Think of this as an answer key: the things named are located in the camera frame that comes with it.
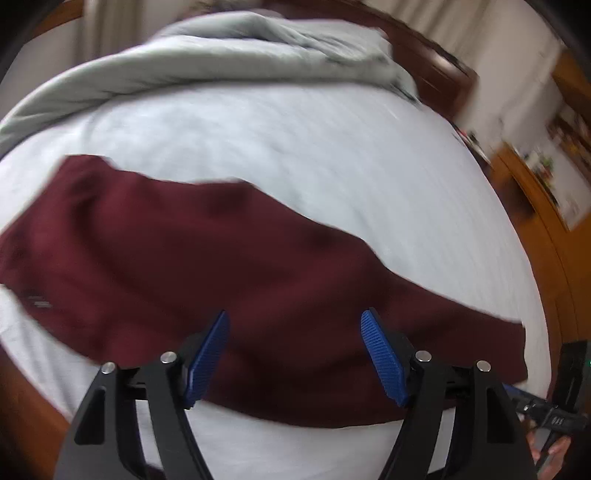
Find grey comforter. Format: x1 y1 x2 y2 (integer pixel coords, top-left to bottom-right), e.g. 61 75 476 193
0 11 422 154

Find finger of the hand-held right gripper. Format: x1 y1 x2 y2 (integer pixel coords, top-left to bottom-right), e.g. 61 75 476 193
503 383 539 412

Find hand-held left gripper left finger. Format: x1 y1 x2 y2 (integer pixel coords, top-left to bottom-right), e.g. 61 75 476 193
54 310 230 480

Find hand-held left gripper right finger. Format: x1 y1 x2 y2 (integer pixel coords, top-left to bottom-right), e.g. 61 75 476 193
361 307 539 480

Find maroon pants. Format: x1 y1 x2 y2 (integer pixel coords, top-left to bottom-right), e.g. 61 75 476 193
0 154 529 429

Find beige curtain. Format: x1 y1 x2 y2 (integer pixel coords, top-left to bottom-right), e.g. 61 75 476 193
74 0 185 58

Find dark wooden headboard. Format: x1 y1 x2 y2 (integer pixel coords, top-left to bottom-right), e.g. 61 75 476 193
263 0 481 125

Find bed with white sheet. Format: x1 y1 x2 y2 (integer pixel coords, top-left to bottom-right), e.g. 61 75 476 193
0 83 557 480

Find wooden shelf cabinet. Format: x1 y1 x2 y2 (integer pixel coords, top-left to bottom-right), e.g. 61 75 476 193
489 48 591 344

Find person's right hand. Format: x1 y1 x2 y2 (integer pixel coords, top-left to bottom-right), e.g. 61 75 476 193
530 431 574 477

